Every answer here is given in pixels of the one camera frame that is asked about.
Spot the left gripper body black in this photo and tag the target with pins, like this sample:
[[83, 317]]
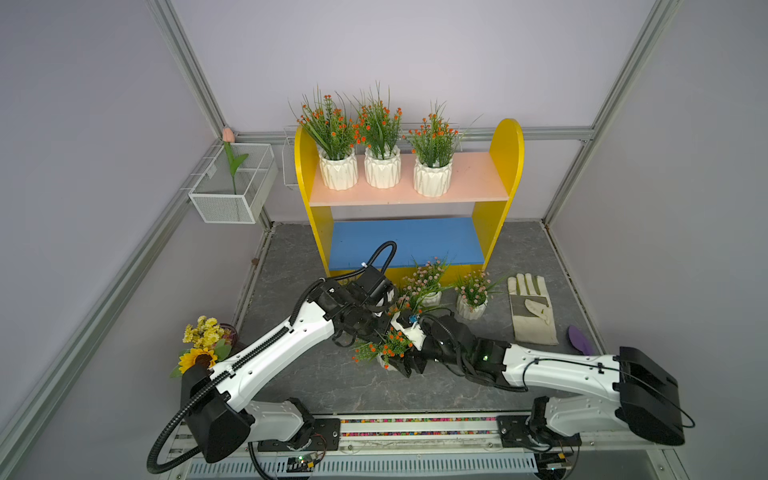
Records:
[[370, 326]]

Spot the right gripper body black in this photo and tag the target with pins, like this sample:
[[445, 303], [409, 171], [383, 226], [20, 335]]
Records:
[[428, 352]]

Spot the orange plant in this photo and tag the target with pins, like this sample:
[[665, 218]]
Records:
[[378, 130], [434, 142], [326, 121], [389, 350]]

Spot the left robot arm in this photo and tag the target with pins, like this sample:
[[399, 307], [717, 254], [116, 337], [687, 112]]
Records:
[[218, 412]]

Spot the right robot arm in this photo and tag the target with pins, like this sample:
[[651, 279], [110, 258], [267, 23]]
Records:
[[623, 392]]

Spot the yellow rack pink blue shelves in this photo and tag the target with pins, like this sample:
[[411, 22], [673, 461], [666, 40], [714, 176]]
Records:
[[487, 180]]

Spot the pink plant back centre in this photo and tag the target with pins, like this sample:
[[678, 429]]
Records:
[[423, 288]]

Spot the pink plant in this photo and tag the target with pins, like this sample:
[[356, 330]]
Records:
[[474, 291], [423, 288]]

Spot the pink plant right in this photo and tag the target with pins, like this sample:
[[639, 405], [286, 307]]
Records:
[[474, 291]]

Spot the beige gardening glove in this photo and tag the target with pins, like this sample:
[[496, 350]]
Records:
[[531, 310]]

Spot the purple garden trowel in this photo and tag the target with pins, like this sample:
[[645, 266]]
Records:
[[580, 342]]

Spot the yellow sunflower bouquet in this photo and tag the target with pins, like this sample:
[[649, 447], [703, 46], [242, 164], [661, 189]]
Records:
[[207, 340]]

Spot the white mesh hanging basket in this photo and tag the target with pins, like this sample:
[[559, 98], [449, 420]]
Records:
[[212, 193]]

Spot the pink artificial tulip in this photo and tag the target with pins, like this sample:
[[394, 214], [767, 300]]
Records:
[[234, 160]]

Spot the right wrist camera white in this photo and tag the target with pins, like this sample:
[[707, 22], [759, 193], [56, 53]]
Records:
[[412, 332]]

